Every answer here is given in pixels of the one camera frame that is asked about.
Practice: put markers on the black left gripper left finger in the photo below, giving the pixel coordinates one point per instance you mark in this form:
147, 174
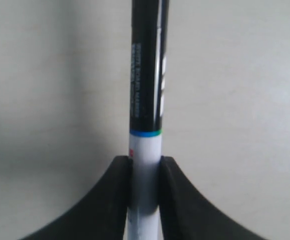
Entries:
100, 214

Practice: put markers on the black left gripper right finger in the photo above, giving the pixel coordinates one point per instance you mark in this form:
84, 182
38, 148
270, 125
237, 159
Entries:
187, 215

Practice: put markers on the black and white marker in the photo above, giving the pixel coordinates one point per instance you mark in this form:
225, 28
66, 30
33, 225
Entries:
149, 27

